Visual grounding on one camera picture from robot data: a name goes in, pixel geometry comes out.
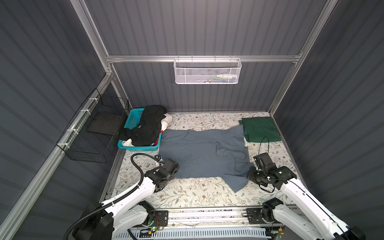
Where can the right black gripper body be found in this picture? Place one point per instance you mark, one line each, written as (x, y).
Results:
(256, 175)

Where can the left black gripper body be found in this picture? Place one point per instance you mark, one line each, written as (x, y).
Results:
(171, 178)

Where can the grey-blue t-shirt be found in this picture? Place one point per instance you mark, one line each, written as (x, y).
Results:
(209, 154)

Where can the teal plastic laundry basket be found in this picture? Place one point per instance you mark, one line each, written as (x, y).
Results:
(133, 121)

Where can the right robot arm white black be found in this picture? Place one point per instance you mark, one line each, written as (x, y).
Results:
(318, 223)

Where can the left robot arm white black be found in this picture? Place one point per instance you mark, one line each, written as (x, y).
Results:
(128, 209)

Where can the red garment in basket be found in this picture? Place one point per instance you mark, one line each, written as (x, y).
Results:
(158, 139)

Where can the black t-shirt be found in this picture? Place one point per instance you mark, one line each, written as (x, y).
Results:
(153, 111)

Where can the folded dark green t-shirt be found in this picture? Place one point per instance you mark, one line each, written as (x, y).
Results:
(258, 129)

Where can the white garment in basket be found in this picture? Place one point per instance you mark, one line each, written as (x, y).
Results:
(166, 120)

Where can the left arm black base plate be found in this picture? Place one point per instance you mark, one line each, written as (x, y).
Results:
(156, 219)

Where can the aluminium front rail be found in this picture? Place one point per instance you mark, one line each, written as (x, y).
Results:
(213, 216)

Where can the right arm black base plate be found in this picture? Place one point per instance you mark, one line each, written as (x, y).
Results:
(257, 216)

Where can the white slotted cable duct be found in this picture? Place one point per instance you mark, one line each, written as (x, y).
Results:
(237, 233)

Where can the black wire side basket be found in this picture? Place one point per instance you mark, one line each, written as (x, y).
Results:
(93, 134)

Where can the white bottle in wire basket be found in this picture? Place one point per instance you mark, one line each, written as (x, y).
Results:
(230, 77)

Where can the white wire wall basket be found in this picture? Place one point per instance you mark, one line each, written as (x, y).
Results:
(204, 71)

